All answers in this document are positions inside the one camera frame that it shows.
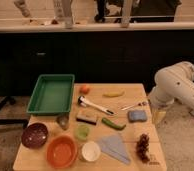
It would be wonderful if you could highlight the bunch of red grapes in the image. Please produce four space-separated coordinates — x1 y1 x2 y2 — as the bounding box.
136 134 149 163

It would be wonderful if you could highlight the white handled kitchen tool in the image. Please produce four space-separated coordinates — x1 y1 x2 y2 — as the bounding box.
78 96 113 115

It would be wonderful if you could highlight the black office chair base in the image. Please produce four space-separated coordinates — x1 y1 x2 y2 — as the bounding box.
0 56 30 133

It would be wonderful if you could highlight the blue sponge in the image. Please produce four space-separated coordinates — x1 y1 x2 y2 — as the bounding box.
128 110 147 122

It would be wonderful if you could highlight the small red orange apple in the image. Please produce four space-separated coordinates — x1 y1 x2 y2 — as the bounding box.
79 84 90 94

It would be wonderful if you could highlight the green plastic tray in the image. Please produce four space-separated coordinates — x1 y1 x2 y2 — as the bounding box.
27 74 75 116

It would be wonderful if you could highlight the green plastic cup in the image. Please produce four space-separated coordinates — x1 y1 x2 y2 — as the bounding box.
75 125 90 141

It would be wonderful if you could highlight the yellow banana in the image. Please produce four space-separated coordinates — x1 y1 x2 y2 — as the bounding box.
103 91 124 98

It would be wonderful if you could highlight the small glass cup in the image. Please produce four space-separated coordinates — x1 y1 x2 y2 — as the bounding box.
56 115 69 130

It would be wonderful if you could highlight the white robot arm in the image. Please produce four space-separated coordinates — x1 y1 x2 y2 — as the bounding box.
148 61 194 124

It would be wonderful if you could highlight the light blue folded cloth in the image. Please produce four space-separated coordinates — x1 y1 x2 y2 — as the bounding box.
97 134 131 165

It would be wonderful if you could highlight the orange bowl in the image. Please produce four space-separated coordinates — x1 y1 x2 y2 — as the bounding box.
46 135 78 169

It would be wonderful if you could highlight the dark wooden brush block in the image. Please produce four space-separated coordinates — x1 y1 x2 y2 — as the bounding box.
76 112 98 125

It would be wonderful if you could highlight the green chili pepper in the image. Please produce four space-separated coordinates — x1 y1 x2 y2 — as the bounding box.
101 117 126 130

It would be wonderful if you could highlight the dark purple bowl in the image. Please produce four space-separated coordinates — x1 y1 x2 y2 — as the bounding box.
21 123 48 149

